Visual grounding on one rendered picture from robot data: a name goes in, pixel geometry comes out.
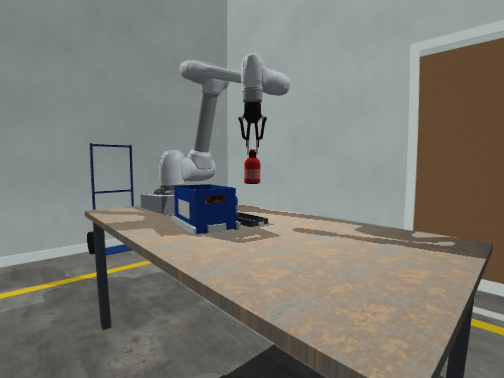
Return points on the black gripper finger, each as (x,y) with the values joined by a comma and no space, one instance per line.
(256,130)
(241,119)

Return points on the brown bottle with blue cap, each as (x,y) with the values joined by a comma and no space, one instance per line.
(220,199)

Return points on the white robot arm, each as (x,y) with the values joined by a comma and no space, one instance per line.
(174,169)

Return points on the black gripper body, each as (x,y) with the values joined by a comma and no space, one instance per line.
(252,108)

